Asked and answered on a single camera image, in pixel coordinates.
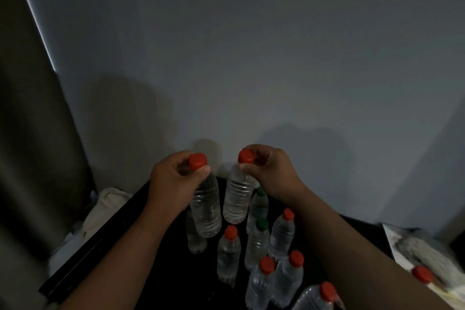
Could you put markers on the person's left forearm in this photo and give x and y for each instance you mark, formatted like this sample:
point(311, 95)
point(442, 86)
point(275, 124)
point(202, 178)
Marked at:
point(116, 269)

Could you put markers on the white printed paper sheet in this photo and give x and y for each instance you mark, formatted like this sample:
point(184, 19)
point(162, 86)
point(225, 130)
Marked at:
point(392, 244)

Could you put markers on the person's left hand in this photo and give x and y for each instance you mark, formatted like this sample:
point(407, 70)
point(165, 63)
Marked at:
point(167, 190)

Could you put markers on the person's right hand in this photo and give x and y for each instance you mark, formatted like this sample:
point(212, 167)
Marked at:
point(279, 175)

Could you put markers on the white fabric bag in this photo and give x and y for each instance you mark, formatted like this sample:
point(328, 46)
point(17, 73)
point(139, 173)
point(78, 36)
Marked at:
point(109, 208)

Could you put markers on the person's right forearm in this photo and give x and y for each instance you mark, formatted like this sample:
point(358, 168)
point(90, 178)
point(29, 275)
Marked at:
point(363, 266)

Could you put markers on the black glossy table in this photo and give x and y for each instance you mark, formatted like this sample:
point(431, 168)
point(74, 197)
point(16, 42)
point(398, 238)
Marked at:
point(174, 284)

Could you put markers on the grey folded towel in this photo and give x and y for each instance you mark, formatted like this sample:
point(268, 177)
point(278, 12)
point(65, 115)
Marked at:
point(421, 251)

